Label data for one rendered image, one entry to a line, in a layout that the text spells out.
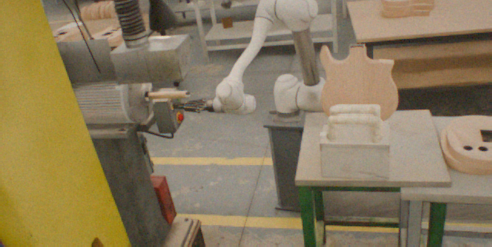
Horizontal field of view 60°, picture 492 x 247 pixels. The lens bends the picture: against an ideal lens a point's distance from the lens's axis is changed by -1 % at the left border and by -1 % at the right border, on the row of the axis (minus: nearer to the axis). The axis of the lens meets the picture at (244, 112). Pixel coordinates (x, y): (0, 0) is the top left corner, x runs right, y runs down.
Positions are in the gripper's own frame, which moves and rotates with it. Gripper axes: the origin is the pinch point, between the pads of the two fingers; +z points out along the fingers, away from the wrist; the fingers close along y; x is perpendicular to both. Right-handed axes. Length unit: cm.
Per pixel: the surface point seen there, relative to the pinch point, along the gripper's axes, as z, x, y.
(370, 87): -98, 10, -6
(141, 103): 5.2, 16.6, -27.5
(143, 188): 21.0, -37.3, -23.5
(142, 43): -7, 47, -33
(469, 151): -135, -8, -31
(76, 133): -29, 55, -115
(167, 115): 5.9, -3.3, -3.5
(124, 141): 21.1, -5.4, -26.1
